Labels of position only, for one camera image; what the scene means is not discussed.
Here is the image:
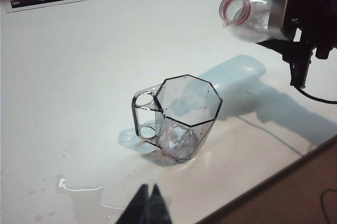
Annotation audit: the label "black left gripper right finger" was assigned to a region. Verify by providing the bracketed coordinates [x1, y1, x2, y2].
[146, 183, 174, 224]

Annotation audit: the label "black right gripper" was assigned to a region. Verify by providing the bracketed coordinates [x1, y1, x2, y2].
[256, 0, 337, 88]

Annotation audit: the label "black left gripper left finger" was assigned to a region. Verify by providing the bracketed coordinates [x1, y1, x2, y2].
[115, 183, 150, 224]

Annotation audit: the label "clear water bottle red label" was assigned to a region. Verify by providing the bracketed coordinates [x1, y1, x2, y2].
[219, 0, 274, 43]

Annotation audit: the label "spilled water puddle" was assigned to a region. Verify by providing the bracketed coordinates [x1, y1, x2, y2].
[56, 178, 132, 224]

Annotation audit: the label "transparent grey faceted mug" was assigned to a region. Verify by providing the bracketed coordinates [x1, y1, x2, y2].
[131, 74, 224, 163]

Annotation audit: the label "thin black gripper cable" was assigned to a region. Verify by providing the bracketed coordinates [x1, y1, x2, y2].
[296, 85, 337, 104]

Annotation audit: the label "black cable on floor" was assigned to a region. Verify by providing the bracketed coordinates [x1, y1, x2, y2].
[320, 189, 337, 224]

